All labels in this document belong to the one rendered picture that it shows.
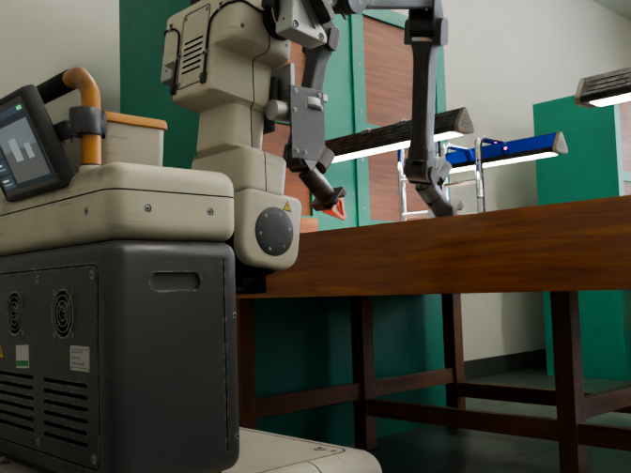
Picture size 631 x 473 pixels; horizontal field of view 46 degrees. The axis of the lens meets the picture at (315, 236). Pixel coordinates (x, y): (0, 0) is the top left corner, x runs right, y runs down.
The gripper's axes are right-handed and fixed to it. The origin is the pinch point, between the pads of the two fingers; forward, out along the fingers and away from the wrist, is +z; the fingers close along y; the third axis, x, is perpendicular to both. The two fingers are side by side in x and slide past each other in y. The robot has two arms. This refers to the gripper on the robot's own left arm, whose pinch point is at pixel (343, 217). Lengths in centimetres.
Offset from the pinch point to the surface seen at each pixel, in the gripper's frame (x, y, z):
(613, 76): -31, -78, -7
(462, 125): -28.3, -33.6, -4.3
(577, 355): 3, -50, 62
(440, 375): -14, 34, 107
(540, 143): -66, -27, 36
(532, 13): -361, 124, 139
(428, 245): 19.0, -44.0, -4.5
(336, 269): 22.7, -12.2, -1.3
